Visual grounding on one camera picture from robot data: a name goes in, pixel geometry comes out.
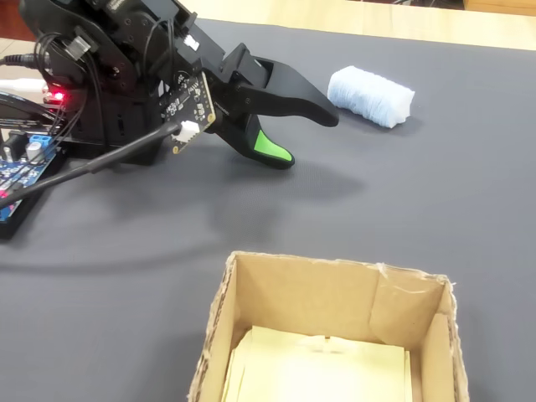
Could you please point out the light blue cloth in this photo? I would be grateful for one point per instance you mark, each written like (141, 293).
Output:
(368, 96)

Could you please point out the black barrel power plug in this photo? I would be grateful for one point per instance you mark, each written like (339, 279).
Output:
(21, 60)

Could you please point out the yellow paper sheet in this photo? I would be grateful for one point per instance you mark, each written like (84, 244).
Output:
(318, 372)

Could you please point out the white USB plug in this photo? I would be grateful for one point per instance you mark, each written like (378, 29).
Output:
(23, 85)

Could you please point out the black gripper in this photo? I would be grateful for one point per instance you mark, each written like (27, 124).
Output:
(226, 73)

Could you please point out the grey table mat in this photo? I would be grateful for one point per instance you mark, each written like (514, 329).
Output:
(419, 188)

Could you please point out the blue circuit board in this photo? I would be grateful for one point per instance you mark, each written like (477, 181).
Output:
(17, 229)
(17, 176)

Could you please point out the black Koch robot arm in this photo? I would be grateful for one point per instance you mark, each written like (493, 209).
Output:
(125, 42)

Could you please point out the open cardboard box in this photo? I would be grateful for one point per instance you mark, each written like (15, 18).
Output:
(301, 293)

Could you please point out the small camera circuit board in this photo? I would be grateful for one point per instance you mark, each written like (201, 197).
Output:
(188, 100)

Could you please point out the red-lit driver board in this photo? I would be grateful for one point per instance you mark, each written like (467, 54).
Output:
(56, 96)

